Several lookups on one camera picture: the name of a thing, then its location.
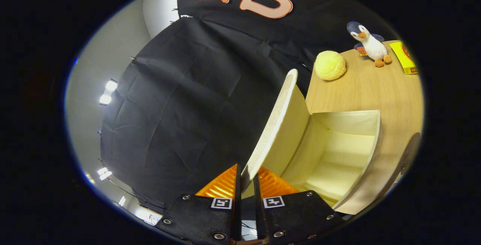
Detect ceiling light panel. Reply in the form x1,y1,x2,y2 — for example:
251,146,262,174
99,79,119,106

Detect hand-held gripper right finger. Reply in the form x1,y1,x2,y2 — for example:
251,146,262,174
254,166,344,245

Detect black backdrop cloth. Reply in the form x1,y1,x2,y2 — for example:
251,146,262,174
100,0,401,215

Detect yellow book with red circle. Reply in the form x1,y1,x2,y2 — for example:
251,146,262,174
389,41,419,75

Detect yellow bun plush toy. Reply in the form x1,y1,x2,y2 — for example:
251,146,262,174
314,50,347,81

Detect penguin plush toy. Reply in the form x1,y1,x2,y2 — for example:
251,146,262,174
346,21,392,68

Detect cream fabric storage box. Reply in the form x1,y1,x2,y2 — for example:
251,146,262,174
240,68,381,215

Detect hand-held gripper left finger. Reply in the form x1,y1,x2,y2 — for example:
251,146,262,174
155,163,243,245

